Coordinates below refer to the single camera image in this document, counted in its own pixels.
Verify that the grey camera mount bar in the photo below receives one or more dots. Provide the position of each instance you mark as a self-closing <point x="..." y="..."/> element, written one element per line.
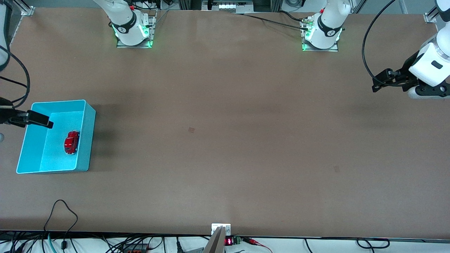
<point x="215" y="242"/>

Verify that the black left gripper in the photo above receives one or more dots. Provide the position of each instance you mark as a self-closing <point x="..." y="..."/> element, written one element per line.
<point x="404" y="71"/>

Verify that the red beetle toy car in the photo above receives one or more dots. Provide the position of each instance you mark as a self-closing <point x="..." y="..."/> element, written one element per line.
<point x="71" y="142"/>

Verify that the black power strip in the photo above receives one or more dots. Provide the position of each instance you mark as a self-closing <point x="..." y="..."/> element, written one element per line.
<point x="135" y="247"/>

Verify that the blue plastic box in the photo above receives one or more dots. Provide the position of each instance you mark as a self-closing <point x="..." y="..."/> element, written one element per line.
<point x="52" y="154"/>

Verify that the aluminium frame with lit device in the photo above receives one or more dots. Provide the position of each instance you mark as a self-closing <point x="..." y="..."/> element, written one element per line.
<point x="232" y="5"/>

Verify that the red LED display module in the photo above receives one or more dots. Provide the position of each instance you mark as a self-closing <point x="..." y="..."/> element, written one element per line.
<point x="229" y="241"/>

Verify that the white mount bracket plate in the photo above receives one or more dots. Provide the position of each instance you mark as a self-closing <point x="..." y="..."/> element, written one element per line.
<point x="215" y="226"/>

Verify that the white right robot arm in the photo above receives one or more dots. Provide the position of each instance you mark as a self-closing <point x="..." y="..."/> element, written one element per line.
<point x="123" y="17"/>

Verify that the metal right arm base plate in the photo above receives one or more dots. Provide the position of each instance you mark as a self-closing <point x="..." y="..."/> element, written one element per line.
<point x="152" y="28"/>

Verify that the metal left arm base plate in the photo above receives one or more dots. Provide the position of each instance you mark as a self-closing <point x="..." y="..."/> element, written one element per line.
<point x="305" y="45"/>

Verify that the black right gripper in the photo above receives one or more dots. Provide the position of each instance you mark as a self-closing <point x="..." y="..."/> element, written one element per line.
<point x="7" y="115"/>

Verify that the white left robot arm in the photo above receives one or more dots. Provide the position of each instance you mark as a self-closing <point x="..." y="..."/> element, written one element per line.
<point x="327" y="24"/>

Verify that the aluminium corner bracket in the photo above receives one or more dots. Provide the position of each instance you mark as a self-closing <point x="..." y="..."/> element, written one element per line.
<point x="28" y="8"/>
<point x="429" y="17"/>

